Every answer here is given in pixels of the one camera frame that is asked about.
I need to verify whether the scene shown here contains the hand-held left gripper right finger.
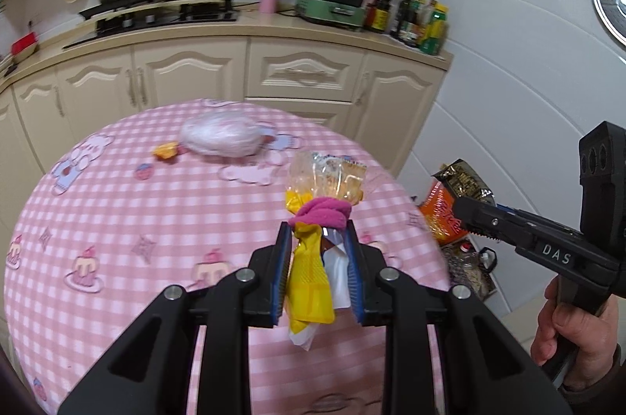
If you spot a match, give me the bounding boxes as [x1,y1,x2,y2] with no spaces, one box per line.
[342,226,573,415]

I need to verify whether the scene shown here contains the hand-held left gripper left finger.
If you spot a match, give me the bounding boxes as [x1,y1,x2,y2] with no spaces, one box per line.
[58,221,294,415]

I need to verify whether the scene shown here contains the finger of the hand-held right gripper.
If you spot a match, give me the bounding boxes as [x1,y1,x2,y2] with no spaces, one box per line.
[452,196,539,248]
[491,202,528,219]

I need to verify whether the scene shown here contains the yellow snack wrapper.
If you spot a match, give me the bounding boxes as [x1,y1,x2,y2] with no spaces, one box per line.
[285,192,336,332]

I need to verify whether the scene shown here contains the clear plastic wrapper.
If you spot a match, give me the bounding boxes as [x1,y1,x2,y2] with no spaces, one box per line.
[288,151,367,204]

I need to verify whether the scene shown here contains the person's right forearm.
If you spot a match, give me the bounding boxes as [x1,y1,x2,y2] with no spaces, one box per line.
[560,344,626,406]

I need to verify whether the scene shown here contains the person's right hand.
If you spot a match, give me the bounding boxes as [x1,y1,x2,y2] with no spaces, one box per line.
[531,277,623,390]

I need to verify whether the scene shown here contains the round pink checkered table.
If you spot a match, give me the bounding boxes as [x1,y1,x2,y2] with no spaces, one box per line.
[2,99,453,415]

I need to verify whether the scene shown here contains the clear plastic bag roll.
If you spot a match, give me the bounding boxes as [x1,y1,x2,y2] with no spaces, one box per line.
[180,111,260,158]

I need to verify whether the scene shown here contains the green yellow plastic bottle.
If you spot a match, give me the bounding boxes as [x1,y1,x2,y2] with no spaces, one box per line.
[421,3,448,55]

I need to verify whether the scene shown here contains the steel pan lid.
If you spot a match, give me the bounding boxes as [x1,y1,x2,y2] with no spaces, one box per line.
[589,0,626,54]

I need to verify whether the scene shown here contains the small seasoning bottle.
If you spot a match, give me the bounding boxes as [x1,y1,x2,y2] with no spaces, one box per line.
[416,0,436,47]

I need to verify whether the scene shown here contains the dark glass oil bottle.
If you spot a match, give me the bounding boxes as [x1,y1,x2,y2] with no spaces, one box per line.
[396,0,421,44]

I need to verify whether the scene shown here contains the dark soy sauce bottle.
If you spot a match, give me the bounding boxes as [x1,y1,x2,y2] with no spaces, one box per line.
[378,0,395,34]
[364,0,383,33]

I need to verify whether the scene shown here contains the beige kitchen countertop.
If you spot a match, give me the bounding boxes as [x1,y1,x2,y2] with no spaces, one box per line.
[0,7,455,93]

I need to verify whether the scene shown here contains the green electric grill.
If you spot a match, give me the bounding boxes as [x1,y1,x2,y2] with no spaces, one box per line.
[295,0,370,29]

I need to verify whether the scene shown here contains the black gas stove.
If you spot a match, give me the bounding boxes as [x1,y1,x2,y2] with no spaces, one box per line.
[63,0,240,50]

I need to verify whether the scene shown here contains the red box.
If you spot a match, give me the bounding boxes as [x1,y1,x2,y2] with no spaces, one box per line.
[11,31,40,61]

